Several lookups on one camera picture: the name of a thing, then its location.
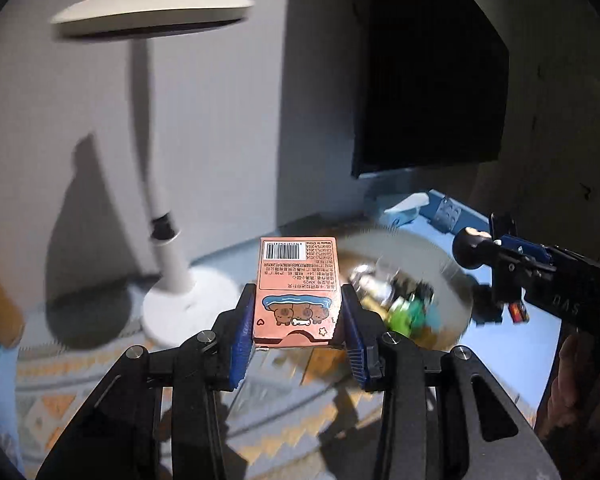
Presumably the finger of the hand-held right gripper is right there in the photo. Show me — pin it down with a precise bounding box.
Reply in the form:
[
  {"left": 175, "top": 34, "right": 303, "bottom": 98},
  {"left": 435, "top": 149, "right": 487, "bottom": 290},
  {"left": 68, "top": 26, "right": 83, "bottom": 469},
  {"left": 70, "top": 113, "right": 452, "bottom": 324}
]
[
  {"left": 488, "top": 257, "right": 530, "bottom": 313},
  {"left": 490, "top": 212, "right": 554, "bottom": 267}
]

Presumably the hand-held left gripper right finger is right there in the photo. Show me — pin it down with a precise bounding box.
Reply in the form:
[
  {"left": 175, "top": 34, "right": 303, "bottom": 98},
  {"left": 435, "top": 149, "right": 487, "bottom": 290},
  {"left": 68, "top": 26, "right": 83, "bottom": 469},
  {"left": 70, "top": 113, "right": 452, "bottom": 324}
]
[{"left": 340, "top": 284, "right": 563, "bottom": 480}]

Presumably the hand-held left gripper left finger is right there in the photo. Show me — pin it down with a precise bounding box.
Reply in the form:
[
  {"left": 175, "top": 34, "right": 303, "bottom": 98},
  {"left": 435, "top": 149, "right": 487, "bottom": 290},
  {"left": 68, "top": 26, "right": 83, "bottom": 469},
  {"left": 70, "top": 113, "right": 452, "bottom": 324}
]
[{"left": 35, "top": 284, "right": 258, "bottom": 480}]

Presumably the pink printed box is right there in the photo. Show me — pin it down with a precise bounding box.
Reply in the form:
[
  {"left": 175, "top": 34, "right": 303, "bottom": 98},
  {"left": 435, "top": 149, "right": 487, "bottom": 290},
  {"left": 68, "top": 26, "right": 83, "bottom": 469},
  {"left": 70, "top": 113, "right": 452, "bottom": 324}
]
[{"left": 252, "top": 236, "right": 344, "bottom": 349}]

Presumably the round woven basket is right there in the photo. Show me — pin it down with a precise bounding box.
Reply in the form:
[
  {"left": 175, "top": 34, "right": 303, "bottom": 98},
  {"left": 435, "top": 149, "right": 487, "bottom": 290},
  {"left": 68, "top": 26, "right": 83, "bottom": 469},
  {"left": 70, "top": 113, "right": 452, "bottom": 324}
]
[{"left": 330, "top": 226, "right": 474, "bottom": 352}]

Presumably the person's right hand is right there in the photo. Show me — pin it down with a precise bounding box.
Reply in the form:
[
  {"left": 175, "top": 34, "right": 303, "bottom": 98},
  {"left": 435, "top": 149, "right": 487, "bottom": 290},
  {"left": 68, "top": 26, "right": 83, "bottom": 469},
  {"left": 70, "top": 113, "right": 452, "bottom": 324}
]
[{"left": 536, "top": 332, "right": 600, "bottom": 443}]

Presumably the black object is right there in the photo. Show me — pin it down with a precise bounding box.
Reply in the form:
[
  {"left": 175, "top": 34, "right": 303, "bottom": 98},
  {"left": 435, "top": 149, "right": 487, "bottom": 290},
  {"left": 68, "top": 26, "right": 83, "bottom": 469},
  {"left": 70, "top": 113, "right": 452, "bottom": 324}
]
[{"left": 471, "top": 282, "right": 508, "bottom": 328}]

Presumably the blue box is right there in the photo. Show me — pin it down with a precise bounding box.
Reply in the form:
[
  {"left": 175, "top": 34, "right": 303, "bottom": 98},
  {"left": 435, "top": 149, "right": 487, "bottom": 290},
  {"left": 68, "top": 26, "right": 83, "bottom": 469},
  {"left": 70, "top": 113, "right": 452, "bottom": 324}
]
[{"left": 384, "top": 189, "right": 481, "bottom": 234}]

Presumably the white desk lamp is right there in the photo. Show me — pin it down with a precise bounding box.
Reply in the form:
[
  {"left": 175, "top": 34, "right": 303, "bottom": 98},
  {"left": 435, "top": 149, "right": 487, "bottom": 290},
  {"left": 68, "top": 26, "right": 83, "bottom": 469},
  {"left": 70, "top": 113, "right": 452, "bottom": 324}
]
[{"left": 50, "top": 0, "right": 257, "bottom": 347}]

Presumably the blue patterned tablecloth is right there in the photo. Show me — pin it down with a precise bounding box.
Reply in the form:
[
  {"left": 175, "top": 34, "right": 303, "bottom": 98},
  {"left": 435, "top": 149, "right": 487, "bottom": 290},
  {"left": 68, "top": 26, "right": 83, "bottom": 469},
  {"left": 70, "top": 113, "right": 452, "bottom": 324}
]
[{"left": 0, "top": 187, "right": 566, "bottom": 480}]

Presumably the black monitor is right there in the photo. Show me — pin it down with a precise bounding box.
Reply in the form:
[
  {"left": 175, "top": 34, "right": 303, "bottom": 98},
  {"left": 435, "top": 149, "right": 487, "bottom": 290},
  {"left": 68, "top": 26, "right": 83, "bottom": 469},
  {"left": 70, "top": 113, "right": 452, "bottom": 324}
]
[{"left": 351, "top": 0, "right": 511, "bottom": 180}]

